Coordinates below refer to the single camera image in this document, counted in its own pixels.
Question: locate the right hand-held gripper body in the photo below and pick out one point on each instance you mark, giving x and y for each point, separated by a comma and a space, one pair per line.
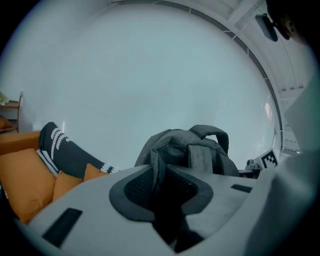
268, 158

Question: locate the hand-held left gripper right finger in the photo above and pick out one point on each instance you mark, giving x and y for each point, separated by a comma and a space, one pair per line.
225, 200

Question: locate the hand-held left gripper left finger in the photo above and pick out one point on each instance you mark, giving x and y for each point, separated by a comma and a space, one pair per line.
87, 212

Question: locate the dark grey backpack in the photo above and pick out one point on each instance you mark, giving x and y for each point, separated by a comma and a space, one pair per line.
180, 147

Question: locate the orange sofa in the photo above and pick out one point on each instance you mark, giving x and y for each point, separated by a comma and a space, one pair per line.
20, 142

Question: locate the small orange cushion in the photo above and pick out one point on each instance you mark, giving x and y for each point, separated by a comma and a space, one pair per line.
67, 185

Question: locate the black and white knitted blanket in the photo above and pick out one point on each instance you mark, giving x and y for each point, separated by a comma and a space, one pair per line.
67, 155

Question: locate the large orange cushion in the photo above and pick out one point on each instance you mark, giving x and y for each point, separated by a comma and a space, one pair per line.
25, 180

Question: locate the flat orange pillow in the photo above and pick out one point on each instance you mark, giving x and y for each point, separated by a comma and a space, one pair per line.
5, 123

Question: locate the wooden shelf rack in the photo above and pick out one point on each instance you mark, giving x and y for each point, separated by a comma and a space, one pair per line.
13, 107

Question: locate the white flower bunch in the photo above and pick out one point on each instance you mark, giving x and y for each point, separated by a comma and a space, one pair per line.
3, 98

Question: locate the black head-worn camera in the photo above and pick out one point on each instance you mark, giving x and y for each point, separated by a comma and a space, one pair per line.
266, 27

